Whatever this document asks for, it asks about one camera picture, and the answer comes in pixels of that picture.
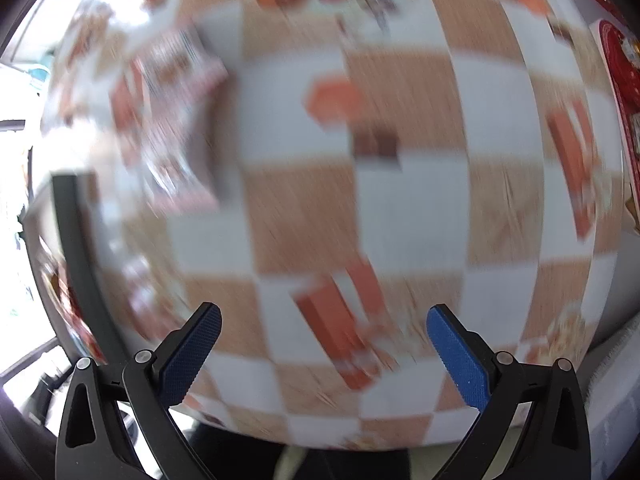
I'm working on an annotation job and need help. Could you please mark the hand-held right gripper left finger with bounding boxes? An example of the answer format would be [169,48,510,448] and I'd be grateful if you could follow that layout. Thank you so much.
[55,301,223,480]

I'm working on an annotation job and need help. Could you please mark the white pink-edged snack packet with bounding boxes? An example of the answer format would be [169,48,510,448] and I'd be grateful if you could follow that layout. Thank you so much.
[142,110,223,211]
[140,27,231,126]

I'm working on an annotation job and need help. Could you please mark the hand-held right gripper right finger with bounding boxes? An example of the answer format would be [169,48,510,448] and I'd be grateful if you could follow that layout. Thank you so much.
[426,304,592,480]

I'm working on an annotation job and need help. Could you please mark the dark green tray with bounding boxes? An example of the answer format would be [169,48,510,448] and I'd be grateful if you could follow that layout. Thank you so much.
[30,172,126,368]

